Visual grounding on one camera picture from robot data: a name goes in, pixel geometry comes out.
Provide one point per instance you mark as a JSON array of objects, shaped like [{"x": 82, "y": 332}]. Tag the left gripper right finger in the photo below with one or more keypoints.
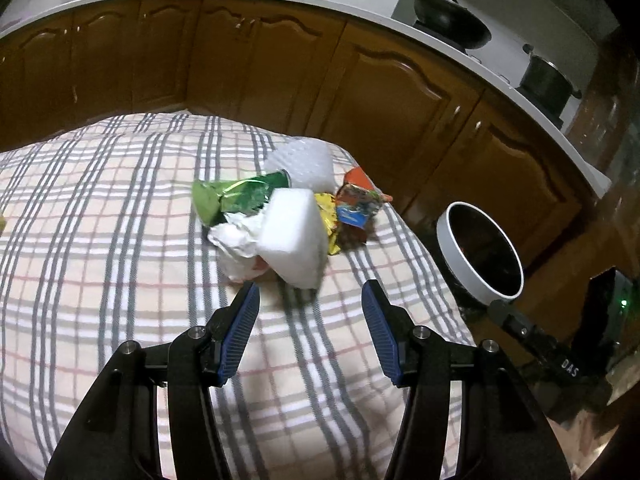
[{"x": 504, "y": 433}]

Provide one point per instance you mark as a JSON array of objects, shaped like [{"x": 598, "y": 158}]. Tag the yellow snack wrapper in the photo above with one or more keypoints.
[{"x": 328, "y": 213}]

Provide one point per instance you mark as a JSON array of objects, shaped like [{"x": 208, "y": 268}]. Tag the round trash bin silver rim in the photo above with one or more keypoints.
[{"x": 479, "y": 254}]

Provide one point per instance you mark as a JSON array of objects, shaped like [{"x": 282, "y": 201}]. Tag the orange cartoon snack wrapper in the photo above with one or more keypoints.
[{"x": 358, "y": 200}]

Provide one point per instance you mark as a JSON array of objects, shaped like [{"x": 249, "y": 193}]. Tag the person's right hand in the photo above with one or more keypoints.
[{"x": 580, "y": 441}]

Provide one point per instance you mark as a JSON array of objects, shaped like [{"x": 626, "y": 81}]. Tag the black cooking pot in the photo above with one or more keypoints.
[{"x": 545, "y": 85}]

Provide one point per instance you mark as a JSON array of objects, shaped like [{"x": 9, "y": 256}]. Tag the green crumpled wrapper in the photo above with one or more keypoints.
[{"x": 213, "y": 199}]

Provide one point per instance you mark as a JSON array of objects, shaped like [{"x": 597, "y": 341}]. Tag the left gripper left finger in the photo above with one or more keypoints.
[{"x": 113, "y": 433}]

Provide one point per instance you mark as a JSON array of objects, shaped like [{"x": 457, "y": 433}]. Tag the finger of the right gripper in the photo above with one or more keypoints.
[{"x": 512, "y": 322}]

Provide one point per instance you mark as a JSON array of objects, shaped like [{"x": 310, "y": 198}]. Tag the brown wooden kitchen cabinets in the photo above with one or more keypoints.
[{"x": 427, "y": 130}]

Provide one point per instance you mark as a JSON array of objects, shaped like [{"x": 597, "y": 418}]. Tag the crumpled white tissue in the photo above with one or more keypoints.
[{"x": 236, "y": 240}]

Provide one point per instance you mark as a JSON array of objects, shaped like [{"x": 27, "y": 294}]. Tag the plaid tablecloth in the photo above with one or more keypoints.
[{"x": 102, "y": 245}]

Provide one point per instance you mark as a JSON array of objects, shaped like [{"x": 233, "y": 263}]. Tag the white foam block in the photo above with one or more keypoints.
[{"x": 293, "y": 239}]

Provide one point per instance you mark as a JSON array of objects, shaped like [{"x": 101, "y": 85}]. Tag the black wok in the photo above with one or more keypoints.
[{"x": 450, "y": 22}]

